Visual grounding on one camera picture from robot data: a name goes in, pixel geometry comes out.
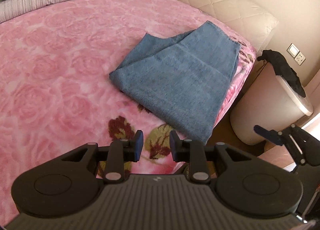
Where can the white round laundry bin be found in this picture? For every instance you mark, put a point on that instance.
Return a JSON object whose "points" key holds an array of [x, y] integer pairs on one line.
{"points": [[269, 102]]}

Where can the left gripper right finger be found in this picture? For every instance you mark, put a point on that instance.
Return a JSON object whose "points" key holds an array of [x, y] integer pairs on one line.
{"points": [[191, 152]]}

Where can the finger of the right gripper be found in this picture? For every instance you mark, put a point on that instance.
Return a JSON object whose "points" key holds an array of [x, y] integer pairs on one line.
{"points": [[270, 135], [303, 147]]}

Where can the pink patterned curtain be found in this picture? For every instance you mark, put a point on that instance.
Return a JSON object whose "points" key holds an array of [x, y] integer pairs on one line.
{"points": [[302, 146]]}

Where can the white quilted headboard cushion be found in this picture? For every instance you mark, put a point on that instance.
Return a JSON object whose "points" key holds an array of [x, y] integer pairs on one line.
{"points": [[245, 17]]}

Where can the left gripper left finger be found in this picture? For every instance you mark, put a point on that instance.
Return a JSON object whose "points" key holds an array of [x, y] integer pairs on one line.
{"points": [[118, 153]]}

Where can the black garment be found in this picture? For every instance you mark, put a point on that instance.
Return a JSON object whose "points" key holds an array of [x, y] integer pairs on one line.
{"points": [[283, 69]]}

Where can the wall power socket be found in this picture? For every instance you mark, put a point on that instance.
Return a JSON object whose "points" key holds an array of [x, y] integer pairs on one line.
{"points": [[300, 58]]}

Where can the blue denim jeans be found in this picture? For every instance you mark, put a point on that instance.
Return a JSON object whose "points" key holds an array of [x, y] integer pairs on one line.
{"points": [[183, 80]]}

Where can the wall light switch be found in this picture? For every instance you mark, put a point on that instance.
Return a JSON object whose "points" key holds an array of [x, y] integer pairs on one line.
{"points": [[293, 50]]}

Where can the pink floral blanket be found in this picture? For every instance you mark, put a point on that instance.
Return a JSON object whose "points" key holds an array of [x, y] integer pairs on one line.
{"points": [[55, 90]]}

